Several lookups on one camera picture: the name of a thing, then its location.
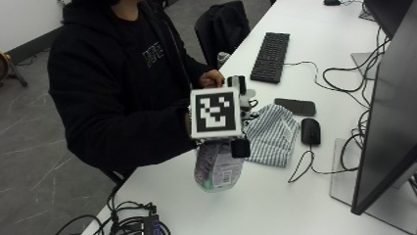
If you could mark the person in black hoodie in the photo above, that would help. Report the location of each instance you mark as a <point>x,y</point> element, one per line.
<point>112,84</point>

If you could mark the black hub box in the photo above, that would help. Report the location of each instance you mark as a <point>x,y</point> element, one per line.
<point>151,225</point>

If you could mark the large black monitor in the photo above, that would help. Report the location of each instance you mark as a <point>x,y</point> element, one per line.
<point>388,130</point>

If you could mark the clear bottle with purple label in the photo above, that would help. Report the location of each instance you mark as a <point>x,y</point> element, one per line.
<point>219,168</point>

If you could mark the black keyboard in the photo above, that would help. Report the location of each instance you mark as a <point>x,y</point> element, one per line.
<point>271,58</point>

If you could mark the blue striped white cloth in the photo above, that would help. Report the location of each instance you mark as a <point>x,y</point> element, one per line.
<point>271,135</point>

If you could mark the white cube with black markers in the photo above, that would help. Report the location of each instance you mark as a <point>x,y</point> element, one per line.
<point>216,113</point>

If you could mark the brown object on black stand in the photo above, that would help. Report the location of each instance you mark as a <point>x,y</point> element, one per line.
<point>7,68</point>

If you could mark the black office chair with jacket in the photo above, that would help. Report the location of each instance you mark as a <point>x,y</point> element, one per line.
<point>223,31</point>

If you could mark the black computer mouse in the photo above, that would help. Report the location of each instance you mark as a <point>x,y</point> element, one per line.
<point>311,131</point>

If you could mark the small black desk object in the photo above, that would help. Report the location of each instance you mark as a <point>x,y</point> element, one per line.
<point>332,2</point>

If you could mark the small black monitor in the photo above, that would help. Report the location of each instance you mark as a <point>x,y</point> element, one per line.
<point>387,14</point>

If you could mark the black smartphone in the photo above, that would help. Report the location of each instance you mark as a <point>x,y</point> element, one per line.
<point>296,106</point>

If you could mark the grey monitor stand base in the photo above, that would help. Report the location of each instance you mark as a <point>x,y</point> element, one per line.
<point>343,182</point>
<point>364,65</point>

